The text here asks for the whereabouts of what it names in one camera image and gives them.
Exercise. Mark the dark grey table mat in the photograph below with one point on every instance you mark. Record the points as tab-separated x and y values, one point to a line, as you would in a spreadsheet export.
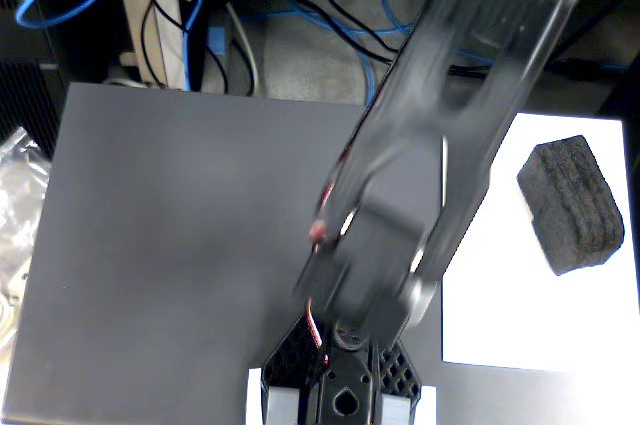
150	245

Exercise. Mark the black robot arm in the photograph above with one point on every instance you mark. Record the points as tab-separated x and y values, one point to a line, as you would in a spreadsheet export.
440	95

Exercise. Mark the white paper sheet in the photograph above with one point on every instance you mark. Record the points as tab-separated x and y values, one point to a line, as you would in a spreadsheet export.
500	325

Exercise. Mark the black foam cube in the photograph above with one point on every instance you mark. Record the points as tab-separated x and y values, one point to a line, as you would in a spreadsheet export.
570	205

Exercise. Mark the black computer case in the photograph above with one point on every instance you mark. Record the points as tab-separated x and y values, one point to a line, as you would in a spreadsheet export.
30	95

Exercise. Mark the white tape strip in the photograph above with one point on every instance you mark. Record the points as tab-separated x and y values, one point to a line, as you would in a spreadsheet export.
254	395
429	405

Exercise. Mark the beige cabinet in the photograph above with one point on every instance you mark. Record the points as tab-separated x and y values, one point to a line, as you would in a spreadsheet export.
167	60

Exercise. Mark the grey clamp block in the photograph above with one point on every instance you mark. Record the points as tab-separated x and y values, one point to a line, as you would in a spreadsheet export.
281	407
397	410

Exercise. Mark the blue plug block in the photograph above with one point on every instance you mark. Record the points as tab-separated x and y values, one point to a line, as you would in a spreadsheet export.
217	40

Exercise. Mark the clear plastic bag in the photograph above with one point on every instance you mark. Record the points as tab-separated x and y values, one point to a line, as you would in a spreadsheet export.
20	195

